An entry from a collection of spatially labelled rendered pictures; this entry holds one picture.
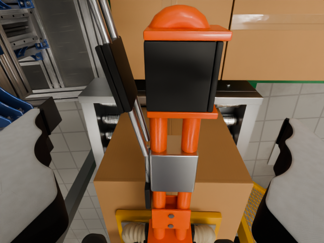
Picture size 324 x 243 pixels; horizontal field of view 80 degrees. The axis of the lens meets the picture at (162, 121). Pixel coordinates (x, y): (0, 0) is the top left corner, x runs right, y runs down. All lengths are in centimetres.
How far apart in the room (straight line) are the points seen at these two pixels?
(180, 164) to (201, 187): 27
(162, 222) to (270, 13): 70
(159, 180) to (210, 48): 18
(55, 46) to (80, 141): 84
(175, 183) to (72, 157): 170
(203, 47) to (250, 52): 63
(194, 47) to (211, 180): 39
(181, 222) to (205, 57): 27
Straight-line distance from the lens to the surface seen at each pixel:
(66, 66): 125
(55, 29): 122
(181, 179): 27
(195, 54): 18
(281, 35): 84
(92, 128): 89
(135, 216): 59
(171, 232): 42
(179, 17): 19
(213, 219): 60
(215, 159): 58
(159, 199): 32
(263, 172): 204
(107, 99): 77
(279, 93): 160
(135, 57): 77
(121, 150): 60
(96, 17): 19
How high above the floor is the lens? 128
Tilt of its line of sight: 58 degrees down
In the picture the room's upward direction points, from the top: 177 degrees counter-clockwise
